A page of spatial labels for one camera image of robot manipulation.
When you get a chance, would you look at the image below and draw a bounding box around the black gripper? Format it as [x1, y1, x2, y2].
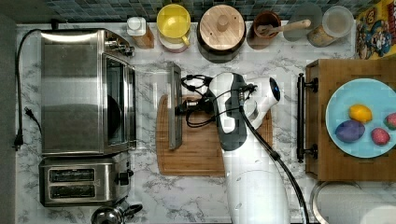
[175, 95, 214, 115]

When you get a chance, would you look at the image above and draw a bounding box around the glass oven door with handle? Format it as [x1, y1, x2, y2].
[135, 62, 182, 149]

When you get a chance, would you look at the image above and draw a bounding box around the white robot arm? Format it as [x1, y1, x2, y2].
[178, 72, 290, 224]

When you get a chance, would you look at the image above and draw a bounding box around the stainless steel toaster oven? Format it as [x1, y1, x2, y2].
[41, 29, 135, 156]

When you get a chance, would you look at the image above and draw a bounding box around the bamboo cutting board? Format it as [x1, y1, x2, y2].
[155, 93, 274, 177]

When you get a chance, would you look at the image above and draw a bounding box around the dark pot with wooden lid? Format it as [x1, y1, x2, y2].
[197, 5, 247, 63]

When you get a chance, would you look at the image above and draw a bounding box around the brown cup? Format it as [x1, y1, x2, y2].
[247, 11, 281, 49]

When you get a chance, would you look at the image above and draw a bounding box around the yellow mug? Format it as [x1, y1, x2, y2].
[156, 4, 191, 47]

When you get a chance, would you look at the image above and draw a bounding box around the wooden spoon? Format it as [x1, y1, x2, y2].
[257, 20, 311, 35]

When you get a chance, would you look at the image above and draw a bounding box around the white cap spice bottle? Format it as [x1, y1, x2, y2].
[127, 17, 154, 49]

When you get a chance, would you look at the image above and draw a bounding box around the grey round lid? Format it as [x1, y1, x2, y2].
[283, 3, 322, 42]

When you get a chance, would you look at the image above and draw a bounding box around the steel kettle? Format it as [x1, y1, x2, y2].
[91, 200, 143, 224]

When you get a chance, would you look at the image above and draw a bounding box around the purple toy fruit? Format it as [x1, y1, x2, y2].
[335, 119, 365, 143]

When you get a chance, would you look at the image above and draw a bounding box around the yellow toy lemon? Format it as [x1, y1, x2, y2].
[348, 104, 373, 123]

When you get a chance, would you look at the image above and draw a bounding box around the glass jar with clear lid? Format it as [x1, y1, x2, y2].
[307, 6, 354, 48]

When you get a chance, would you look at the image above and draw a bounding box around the stainless steel two-slot toaster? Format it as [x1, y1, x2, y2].
[39, 151, 134, 207]

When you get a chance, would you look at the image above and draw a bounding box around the light blue plate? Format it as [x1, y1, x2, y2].
[325, 78, 396, 159]

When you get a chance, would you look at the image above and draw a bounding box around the pink toy fruit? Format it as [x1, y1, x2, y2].
[371, 128, 390, 146]

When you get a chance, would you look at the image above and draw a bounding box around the red toy strawberry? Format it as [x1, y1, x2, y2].
[384, 113, 396, 130]

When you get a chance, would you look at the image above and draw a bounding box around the colourful cereal box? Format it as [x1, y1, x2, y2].
[355, 0, 396, 60]

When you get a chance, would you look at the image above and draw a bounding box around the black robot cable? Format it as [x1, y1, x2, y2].
[180, 74, 310, 224]

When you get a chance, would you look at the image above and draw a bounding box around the wooden tray with black handle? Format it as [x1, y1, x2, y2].
[297, 59, 395, 181]

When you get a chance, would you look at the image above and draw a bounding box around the black oven power cord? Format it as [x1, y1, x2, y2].
[12, 28, 43, 152]

